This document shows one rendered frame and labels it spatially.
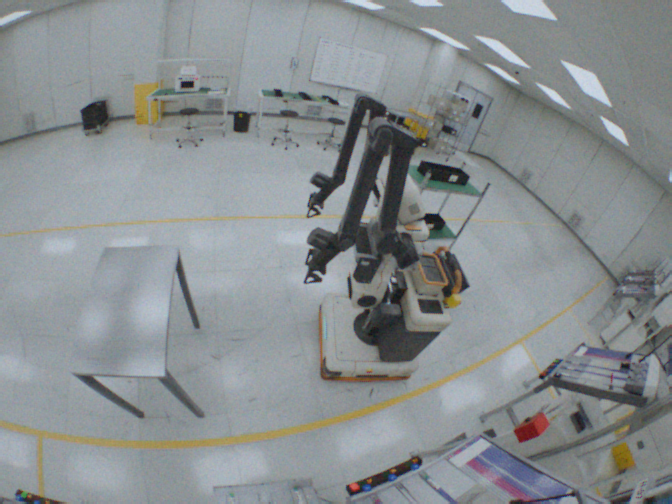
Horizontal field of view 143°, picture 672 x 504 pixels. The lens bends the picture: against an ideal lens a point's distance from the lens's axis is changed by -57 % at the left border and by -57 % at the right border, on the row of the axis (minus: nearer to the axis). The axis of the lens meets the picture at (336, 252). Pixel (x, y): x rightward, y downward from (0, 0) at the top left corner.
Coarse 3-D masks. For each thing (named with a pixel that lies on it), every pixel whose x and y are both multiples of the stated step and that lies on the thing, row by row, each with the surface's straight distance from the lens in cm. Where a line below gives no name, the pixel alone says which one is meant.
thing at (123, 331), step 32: (128, 256) 149; (160, 256) 143; (96, 288) 143; (128, 288) 135; (160, 288) 129; (96, 320) 132; (128, 320) 124; (160, 320) 119; (192, 320) 196; (96, 352) 124; (128, 352) 117; (160, 352) 112; (96, 384) 140
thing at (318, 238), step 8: (312, 232) 91; (320, 232) 89; (328, 232) 91; (336, 232) 95; (312, 240) 89; (320, 240) 89; (328, 240) 89; (336, 240) 91; (344, 240) 87; (320, 248) 91; (344, 248) 89
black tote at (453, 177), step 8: (424, 168) 252; (432, 168) 270; (440, 168) 277; (448, 168) 284; (456, 168) 292; (424, 176) 251; (432, 176) 251; (440, 176) 258; (448, 176) 264; (456, 176) 272; (464, 176) 280; (464, 184) 287
